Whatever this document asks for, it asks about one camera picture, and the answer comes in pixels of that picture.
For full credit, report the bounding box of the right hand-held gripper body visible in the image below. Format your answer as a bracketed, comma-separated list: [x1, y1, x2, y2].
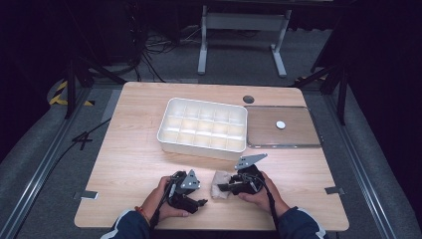
[228, 152, 269, 196]

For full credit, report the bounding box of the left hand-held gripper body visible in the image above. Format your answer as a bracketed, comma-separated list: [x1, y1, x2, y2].
[164, 168, 202, 214]

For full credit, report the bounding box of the beige sock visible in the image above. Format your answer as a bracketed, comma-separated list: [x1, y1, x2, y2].
[210, 169, 236, 200]

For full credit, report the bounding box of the person's right hand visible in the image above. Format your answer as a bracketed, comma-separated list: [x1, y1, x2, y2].
[237, 170, 291, 219]

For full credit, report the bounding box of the person's left hand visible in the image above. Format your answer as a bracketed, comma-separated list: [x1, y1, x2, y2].
[140, 175, 192, 223]

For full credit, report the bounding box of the clear lid with white knob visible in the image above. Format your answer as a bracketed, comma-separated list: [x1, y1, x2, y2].
[245, 105, 322, 149]

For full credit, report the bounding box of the white divided storage box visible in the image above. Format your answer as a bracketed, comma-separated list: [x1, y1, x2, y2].
[156, 97, 249, 163]

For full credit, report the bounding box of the grey tape strip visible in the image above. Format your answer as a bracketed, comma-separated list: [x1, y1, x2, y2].
[324, 186, 346, 196]
[73, 189, 100, 201]

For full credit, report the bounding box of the black tape floor mark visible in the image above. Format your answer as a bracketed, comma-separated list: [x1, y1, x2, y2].
[71, 130, 95, 151]

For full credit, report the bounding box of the black metal stand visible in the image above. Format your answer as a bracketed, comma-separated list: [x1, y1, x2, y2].
[64, 54, 127, 120]
[292, 63, 350, 126]

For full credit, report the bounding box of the yellow and black floor tape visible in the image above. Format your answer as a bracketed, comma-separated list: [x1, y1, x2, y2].
[48, 80, 96, 108]

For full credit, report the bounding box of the right hand-held gripper cable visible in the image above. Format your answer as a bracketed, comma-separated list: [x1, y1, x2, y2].
[243, 172, 282, 232]

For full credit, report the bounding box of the hand-held gripper cable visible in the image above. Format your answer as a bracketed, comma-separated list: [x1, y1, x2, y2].
[243, 172, 282, 232]
[148, 180, 177, 232]

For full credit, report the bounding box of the left hand-held gripper cable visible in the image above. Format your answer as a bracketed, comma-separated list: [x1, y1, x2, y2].
[148, 180, 177, 232]

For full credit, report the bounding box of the red bead bracelet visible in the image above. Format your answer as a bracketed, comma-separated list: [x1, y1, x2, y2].
[133, 205, 151, 227]

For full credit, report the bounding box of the black floor cable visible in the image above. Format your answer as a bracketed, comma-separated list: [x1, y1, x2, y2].
[54, 117, 112, 168]

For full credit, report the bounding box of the aluminium floor rail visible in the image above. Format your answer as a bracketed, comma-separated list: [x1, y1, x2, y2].
[0, 87, 93, 239]
[322, 94, 399, 239]

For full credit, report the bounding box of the bundle of black cables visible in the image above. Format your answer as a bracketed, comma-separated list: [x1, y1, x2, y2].
[127, 13, 202, 83]

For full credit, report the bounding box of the white metal desk frame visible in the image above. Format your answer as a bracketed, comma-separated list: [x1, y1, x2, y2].
[197, 4, 294, 80]

